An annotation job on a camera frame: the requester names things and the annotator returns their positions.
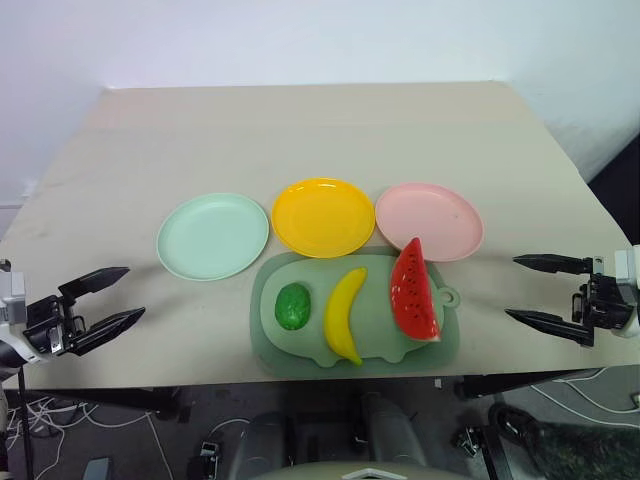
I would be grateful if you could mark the yellow banana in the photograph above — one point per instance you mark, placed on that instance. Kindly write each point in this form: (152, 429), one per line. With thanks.
(340, 315)

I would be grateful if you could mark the grey rounded robot leg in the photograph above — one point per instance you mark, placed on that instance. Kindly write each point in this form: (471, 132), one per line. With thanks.
(392, 435)
(267, 445)

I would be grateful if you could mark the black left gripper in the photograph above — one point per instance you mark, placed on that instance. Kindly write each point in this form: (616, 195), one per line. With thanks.
(47, 322)

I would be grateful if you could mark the yellow plate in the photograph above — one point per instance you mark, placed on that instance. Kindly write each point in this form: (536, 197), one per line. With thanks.
(323, 216)

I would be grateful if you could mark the mint green plate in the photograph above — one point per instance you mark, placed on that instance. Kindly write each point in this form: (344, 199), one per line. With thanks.
(212, 236)

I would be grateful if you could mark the green avocado toy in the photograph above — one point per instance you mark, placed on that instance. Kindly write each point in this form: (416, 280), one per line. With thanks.
(293, 306)

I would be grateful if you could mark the red watermelon slice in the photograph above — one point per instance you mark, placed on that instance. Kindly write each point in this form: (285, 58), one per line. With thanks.
(415, 295)

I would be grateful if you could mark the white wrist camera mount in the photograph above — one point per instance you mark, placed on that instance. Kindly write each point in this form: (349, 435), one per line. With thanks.
(627, 280)
(12, 305)

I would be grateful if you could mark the black table frame bar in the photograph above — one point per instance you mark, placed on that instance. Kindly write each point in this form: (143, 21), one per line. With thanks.
(530, 382)
(120, 397)

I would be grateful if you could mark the pink plate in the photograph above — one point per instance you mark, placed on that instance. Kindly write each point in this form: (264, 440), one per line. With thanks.
(430, 220)

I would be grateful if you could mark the green cutting board mat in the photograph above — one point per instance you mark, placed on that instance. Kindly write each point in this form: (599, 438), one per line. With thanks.
(300, 350)

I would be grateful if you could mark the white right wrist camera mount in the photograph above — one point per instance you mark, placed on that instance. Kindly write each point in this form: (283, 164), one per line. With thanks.
(627, 280)

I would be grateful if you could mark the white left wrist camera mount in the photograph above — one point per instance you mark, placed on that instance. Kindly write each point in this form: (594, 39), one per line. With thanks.
(12, 305)

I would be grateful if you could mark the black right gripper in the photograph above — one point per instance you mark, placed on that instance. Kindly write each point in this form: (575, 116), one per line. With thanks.
(597, 302)

